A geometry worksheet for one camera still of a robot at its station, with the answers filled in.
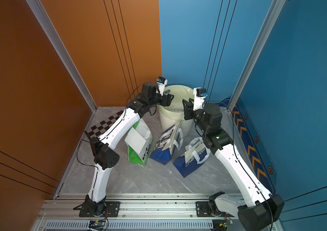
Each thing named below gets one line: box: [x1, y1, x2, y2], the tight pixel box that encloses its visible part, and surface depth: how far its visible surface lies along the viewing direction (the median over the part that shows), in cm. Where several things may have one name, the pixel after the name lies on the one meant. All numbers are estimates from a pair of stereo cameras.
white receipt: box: [124, 127, 147, 155], surface depth 80 cm
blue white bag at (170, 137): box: [150, 119, 184, 166], surface depth 83 cm
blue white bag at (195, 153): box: [172, 137, 212, 179], surface depth 75 cm
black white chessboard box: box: [84, 110, 124, 139], surface depth 105 cm
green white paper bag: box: [124, 118, 154, 166], surface depth 88 cm
